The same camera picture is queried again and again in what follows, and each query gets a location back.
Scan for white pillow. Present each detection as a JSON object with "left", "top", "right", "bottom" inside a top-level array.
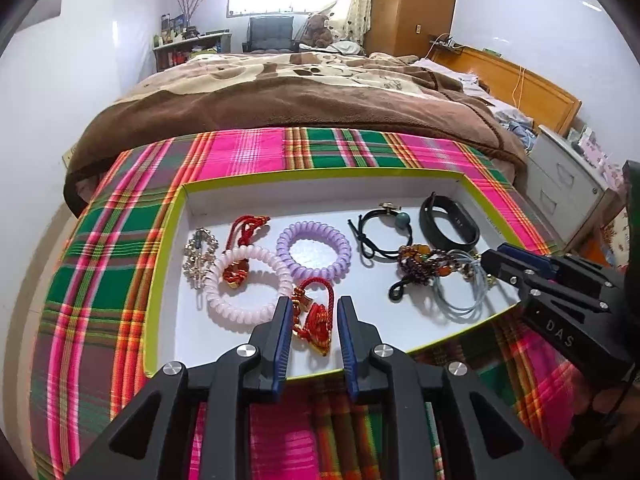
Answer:
[{"left": 327, "top": 40, "right": 366, "bottom": 56}]

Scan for brown beaded bracelet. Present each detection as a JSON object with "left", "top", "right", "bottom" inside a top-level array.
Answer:
[{"left": 387, "top": 244, "right": 483, "bottom": 303}]

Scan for wooden bed headboard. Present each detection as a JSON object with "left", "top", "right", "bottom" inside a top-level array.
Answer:
[{"left": 432, "top": 45, "right": 583, "bottom": 136}]

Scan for light blue elastic hair tie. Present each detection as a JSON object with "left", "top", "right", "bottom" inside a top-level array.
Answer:
[{"left": 432, "top": 250, "right": 501, "bottom": 323}]

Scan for black hair tie teal bead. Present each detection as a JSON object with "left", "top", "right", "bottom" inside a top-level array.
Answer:
[{"left": 347, "top": 201, "right": 416, "bottom": 265}]

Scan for wall shelf with power strip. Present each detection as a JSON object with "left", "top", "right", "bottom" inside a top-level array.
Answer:
[{"left": 429, "top": 34, "right": 468, "bottom": 53}]

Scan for black fitness band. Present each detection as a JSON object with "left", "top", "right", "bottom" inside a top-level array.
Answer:
[{"left": 419, "top": 192, "right": 481, "bottom": 247}]

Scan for red knotted cord bracelet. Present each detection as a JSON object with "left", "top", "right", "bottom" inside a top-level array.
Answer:
[{"left": 221, "top": 214, "right": 272, "bottom": 288}]

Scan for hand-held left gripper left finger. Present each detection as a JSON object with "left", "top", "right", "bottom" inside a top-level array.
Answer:
[{"left": 65, "top": 296, "right": 295, "bottom": 480}]

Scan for pink coil hair tie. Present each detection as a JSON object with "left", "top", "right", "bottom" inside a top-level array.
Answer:
[{"left": 202, "top": 245, "right": 292, "bottom": 335}]

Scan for desk with bottles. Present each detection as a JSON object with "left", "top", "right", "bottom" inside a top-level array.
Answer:
[{"left": 152, "top": 12, "right": 233, "bottom": 73}]

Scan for floral cloth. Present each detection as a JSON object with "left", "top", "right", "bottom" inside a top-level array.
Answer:
[{"left": 600, "top": 205, "right": 631, "bottom": 266}]

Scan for white drawer nightstand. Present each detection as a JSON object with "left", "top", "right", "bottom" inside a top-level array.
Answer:
[{"left": 525, "top": 125, "right": 626, "bottom": 256}]

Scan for printed card box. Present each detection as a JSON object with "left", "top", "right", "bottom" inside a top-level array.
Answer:
[{"left": 567, "top": 127, "right": 613, "bottom": 171}]

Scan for dotted curtain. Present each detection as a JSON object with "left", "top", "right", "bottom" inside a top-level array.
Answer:
[{"left": 334, "top": 0, "right": 377, "bottom": 51}]

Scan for pink flower branches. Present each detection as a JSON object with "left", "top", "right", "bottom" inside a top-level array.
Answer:
[{"left": 172, "top": 0, "right": 216, "bottom": 26}]

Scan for brown teddy bear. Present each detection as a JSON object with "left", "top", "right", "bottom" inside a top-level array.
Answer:
[{"left": 299, "top": 14, "right": 335, "bottom": 48}]

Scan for orange charging cable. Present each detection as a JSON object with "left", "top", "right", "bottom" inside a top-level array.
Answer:
[{"left": 510, "top": 65, "right": 526, "bottom": 111}]

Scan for person's right hand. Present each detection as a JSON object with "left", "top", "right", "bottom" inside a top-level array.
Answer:
[{"left": 582, "top": 385, "right": 633, "bottom": 436}]

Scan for wooden wardrobe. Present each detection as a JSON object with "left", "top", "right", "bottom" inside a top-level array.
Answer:
[{"left": 362, "top": 0, "right": 461, "bottom": 58}]

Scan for black chair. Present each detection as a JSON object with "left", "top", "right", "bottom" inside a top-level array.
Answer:
[{"left": 242, "top": 16, "right": 301, "bottom": 54}]

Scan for light blue clothes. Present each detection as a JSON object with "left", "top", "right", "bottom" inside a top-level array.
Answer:
[{"left": 492, "top": 107, "right": 538, "bottom": 153}]

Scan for white tray box yellow sides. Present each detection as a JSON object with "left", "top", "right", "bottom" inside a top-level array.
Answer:
[{"left": 142, "top": 170, "right": 525, "bottom": 380}]

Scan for bed with brown blanket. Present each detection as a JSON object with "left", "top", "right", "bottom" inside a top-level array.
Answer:
[{"left": 64, "top": 52, "right": 528, "bottom": 218}]

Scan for pink green plaid blanket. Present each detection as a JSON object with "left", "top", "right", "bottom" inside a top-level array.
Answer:
[{"left": 30, "top": 127, "right": 601, "bottom": 480}]

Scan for purple coil hair tie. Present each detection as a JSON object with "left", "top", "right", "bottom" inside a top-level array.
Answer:
[{"left": 276, "top": 220, "right": 352, "bottom": 283}]

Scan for crystal bead bracelet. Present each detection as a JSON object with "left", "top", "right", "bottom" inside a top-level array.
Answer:
[{"left": 184, "top": 227, "right": 221, "bottom": 291}]

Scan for red and gold cord bracelet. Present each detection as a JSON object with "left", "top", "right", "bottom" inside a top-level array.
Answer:
[{"left": 291, "top": 276, "right": 335, "bottom": 356}]

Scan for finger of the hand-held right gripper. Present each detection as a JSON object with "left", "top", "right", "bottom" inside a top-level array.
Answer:
[
  {"left": 481, "top": 250, "right": 556, "bottom": 306},
  {"left": 495, "top": 242, "right": 558, "bottom": 281}
]

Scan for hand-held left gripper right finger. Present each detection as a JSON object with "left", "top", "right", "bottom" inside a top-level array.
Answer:
[{"left": 336, "top": 296, "right": 573, "bottom": 480}]

